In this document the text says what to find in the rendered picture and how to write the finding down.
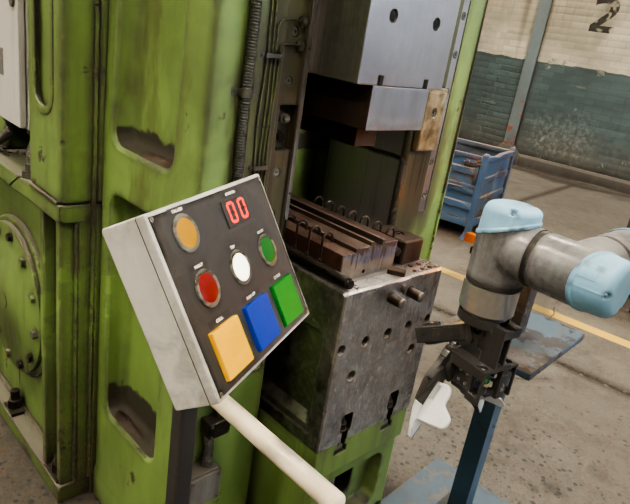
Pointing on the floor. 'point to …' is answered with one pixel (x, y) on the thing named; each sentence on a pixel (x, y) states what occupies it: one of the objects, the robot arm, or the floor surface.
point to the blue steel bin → (475, 181)
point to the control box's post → (181, 455)
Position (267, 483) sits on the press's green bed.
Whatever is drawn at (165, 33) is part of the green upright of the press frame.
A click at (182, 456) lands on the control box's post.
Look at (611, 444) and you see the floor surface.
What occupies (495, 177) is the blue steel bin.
